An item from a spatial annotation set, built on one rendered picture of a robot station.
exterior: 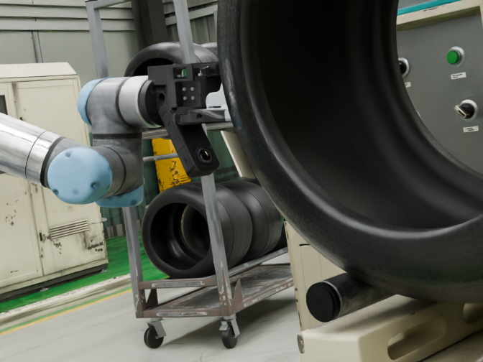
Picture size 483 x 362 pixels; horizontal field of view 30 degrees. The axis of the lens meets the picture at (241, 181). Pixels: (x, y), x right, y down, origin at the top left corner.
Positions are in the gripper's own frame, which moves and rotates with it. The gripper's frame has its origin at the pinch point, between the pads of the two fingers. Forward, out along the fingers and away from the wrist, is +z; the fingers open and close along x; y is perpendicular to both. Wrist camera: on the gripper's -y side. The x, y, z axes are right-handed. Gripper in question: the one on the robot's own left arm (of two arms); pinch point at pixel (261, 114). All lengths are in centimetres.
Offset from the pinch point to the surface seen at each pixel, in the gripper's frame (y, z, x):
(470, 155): -13, -7, 62
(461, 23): 11, -7, 63
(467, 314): -28.1, 18.4, 17.4
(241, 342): -141, -250, 239
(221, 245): -86, -247, 227
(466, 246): -11.6, 35.7, -11.4
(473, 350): -28.4, 25.7, 6.0
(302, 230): -11.8, 15.3, -10.9
